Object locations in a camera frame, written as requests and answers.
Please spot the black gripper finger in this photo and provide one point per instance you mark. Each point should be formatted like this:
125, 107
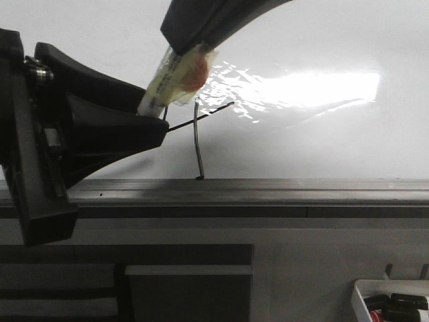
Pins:
190, 23

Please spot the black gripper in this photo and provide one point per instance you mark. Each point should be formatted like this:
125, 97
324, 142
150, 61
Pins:
97, 121

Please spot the white whiteboard marker with tape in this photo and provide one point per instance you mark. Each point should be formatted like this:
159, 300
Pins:
177, 79

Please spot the white plastic tray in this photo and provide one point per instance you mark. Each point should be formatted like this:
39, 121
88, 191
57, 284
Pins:
364, 288

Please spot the black hook left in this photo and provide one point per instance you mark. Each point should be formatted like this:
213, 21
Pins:
388, 271

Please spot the black hook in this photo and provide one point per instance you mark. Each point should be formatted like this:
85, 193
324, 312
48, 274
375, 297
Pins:
388, 271
424, 272

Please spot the red and white marker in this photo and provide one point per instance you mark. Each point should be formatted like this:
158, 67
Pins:
374, 305

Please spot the black hook right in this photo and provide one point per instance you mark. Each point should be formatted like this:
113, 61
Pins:
424, 272

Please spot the black clip in tray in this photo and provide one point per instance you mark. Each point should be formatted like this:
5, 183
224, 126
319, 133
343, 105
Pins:
406, 307

